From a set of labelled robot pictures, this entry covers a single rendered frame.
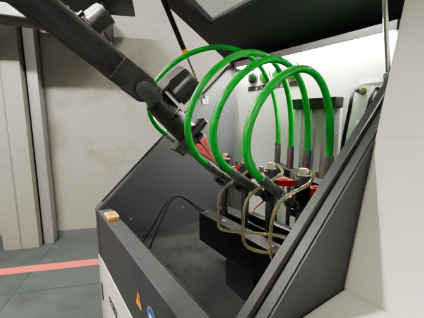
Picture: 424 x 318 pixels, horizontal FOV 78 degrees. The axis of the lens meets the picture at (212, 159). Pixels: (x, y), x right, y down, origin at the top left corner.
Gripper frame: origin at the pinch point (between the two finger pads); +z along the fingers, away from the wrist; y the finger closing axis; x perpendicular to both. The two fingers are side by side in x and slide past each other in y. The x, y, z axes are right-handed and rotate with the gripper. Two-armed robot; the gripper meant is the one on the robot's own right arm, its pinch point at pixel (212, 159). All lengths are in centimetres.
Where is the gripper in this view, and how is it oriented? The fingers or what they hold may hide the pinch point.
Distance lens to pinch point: 66.3
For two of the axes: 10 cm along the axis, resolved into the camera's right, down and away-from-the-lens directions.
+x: -3.3, -1.3, 9.4
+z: 6.6, 6.8, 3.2
